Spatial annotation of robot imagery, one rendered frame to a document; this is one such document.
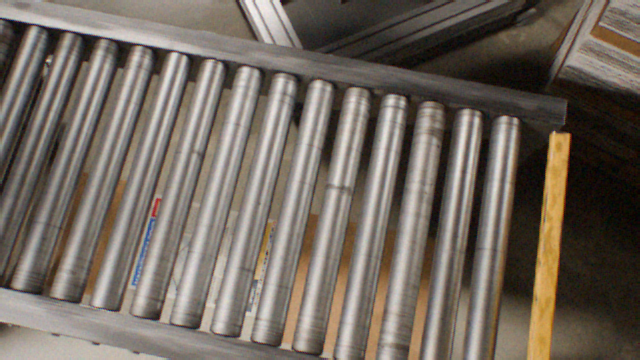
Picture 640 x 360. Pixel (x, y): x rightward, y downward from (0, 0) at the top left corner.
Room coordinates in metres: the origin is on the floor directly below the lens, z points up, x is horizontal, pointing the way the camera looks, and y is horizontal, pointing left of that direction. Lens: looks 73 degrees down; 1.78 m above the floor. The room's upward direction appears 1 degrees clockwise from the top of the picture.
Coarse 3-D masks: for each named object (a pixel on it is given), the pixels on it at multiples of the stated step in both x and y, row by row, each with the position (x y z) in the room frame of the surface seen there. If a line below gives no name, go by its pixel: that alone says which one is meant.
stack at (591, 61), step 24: (600, 0) 0.85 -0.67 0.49; (624, 0) 0.69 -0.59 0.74; (576, 24) 0.91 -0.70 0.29; (600, 24) 0.69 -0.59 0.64; (624, 24) 0.67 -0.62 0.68; (552, 48) 0.99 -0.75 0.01; (576, 48) 0.72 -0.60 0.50; (600, 48) 0.67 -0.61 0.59; (552, 72) 0.76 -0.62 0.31; (576, 72) 0.68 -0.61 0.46; (600, 72) 0.65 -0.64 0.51; (624, 72) 0.64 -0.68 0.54; (552, 96) 0.68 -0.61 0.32; (576, 96) 0.66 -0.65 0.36; (600, 96) 0.64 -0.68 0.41; (624, 96) 0.62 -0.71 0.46; (576, 120) 0.64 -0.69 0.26; (600, 120) 0.62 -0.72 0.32; (624, 120) 0.60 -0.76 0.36; (600, 144) 0.59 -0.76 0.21; (624, 144) 0.58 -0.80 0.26; (576, 168) 0.59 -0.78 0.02; (600, 168) 0.56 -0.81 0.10; (624, 192) 0.52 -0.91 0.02
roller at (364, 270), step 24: (384, 96) 0.46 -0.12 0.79; (384, 120) 0.41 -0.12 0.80; (384, 144) 0.37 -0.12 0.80; (384, 168) 0.33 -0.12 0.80; (384, 192) 0.28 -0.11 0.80; (360, 216) 0.25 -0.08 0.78; (384, 216) 0.25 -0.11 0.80; (360, 240) 0.21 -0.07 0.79; (384, 240) 0.21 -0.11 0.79; (360, 264) 0.17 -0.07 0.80; (360, 288) 0.13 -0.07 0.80; (360, 312) 0.09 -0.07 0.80; (336, 336) 0.06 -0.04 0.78; (360, 336) 0.06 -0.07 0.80
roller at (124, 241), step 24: (168, 72) 0.50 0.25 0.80; (168, 96) 0.45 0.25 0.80; (168, 120) 0.41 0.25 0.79; (144, 144) 0.36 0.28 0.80; (168, 144) 0.37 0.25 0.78; (144, 168) 0.32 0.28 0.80; (144, 192) 0.28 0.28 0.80; (120, 216) 0.24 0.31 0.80; (144, 216) 0.24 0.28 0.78; (120, 240) 0.20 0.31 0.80; (120, 264) 0.16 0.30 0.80; (96, 288) 0.13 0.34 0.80; (120, 288) 0.13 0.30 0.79
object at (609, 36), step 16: (592, 0) 0.91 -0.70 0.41; (608, 0) 0.75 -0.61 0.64; (576, 32) 0.82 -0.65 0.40; (592, 32) 0.69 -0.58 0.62; (608, 32) 0.68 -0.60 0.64; (624, 48) 0.66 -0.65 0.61; (560, 80) 0.68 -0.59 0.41; (592, 96) 0.64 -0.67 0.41; (624, 112) 0.60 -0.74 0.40; (576, 144) 0.61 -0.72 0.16; (608, 160) 0.57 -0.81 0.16; (624, 160) 0.56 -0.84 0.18
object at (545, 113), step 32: (0, 0) 0.64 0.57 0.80; (32, 0) 0.64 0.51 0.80; (96, 32) 0.57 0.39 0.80; (128, 32) 0.57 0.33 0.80; (160, 32) 0.57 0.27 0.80; (192, 32) 0.57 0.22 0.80; (160, 64) 0.54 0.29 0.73; (256, 64) 0.51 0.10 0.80; (288, 64) 0.51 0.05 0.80; (320, 64) 0.51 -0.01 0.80; (352, 64) 0.51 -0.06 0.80; (384, 64) 0.51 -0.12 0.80; (416, 96) 0.46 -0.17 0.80; (448, 96) 0.46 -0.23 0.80; (480, 96) 0.46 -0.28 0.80; (512, 96) 0.46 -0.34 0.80; (544, 96) 0.46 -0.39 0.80; (448, 128) 0.44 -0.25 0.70; (544, 128) 0.41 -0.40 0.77
